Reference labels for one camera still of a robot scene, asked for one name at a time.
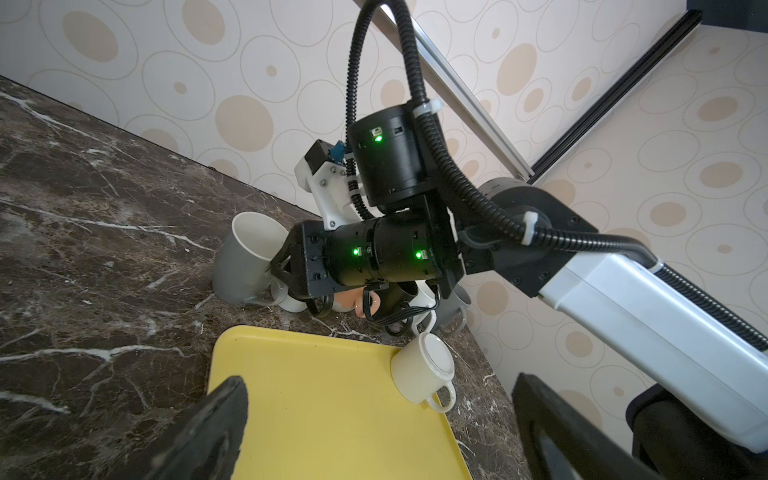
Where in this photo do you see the peach mug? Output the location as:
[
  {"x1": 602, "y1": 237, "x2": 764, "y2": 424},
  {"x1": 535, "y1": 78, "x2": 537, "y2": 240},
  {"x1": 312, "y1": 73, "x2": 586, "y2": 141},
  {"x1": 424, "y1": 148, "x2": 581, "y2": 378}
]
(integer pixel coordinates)
[{"x1": 332, "y1": 288, "x2": 381, "y2": 318}]

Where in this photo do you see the tall grey mug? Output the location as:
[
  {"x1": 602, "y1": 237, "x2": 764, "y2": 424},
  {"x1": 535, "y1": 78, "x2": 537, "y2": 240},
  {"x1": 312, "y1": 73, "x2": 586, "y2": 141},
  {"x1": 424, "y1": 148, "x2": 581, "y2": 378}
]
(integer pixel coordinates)
[{"x1": 435, "y1": 284, "x2": 471, "y2": 337}]

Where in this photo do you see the yellow tray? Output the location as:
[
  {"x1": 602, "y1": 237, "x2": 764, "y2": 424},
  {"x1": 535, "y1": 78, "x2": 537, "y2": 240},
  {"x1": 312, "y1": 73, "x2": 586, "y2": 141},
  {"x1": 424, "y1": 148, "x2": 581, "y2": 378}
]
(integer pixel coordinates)
[{"x1": 208, "y1": 325, "x2": 471, "y2": 479}]

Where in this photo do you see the black right corner post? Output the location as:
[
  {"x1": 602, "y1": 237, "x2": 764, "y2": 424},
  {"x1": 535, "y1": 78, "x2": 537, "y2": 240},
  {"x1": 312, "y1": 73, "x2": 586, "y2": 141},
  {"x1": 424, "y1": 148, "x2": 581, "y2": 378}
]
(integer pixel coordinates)
[{"x1": 527, "y1": 9, "x2": 703, "y2": 184}]

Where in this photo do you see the short grey mug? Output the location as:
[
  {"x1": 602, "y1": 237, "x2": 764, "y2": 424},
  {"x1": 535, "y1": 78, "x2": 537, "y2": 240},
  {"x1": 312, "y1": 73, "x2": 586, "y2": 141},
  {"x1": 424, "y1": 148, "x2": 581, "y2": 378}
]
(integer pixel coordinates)
[{"x1": 212, "y1": 212, "x2": 288, "y2": 306}]

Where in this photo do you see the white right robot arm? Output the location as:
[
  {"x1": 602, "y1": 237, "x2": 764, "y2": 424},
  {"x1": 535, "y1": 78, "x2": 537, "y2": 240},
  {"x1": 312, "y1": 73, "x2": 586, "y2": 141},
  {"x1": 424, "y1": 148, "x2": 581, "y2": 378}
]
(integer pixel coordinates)
[{"x1": 271, "y1": 102, "x2": 767, "y2": 479}]

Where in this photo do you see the white round mug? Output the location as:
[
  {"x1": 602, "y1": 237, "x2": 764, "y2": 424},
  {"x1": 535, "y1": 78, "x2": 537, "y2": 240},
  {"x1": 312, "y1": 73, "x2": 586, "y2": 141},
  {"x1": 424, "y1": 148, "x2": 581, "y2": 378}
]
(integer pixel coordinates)
[{"x1": 409, "y1": 281, "x2": 437, "y2": 335}]

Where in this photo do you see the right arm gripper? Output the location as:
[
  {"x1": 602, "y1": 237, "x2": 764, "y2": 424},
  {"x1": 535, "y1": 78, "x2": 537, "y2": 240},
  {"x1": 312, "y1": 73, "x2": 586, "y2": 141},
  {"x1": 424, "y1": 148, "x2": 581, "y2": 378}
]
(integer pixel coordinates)
[{"x1": 270, "y1": 207, "x2": 464, "y2": 298}]

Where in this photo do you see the black corrugated cable right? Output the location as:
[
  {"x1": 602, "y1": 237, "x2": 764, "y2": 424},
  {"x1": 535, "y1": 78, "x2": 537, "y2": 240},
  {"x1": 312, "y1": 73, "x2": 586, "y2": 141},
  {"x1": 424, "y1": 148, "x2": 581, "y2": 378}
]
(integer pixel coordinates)
[{"x1": 344, "y1": 0, "x2": 768, "y2": 352}]

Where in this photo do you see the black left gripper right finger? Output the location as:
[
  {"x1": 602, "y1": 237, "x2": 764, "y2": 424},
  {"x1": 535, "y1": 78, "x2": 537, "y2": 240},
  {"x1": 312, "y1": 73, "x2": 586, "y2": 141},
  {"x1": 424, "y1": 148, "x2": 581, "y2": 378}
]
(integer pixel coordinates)
[{"x1": 511, "y1": 374, "x2": 654, "y2": 479}]

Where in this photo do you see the cream mug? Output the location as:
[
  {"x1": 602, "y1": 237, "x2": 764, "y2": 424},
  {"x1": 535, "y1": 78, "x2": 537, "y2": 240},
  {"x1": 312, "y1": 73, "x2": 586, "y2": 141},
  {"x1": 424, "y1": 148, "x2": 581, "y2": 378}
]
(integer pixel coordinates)
[{"x1": 390, "y1": 332, "x2": 457, "y2": 414}]

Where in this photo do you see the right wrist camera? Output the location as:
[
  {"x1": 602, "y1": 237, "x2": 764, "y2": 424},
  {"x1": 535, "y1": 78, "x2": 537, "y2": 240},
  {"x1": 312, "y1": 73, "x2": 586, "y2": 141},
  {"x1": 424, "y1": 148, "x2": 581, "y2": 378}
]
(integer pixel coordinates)
[{"x1": 294, "y1": 139, "x2": 361, "y2": 231}]

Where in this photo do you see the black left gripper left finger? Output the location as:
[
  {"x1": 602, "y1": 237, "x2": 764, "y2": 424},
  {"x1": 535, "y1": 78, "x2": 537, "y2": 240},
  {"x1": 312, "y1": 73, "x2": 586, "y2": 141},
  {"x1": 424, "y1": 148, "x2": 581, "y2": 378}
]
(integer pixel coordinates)
[{"x1": 111, "y1": 376, "x2": 248, "y2": 479}]

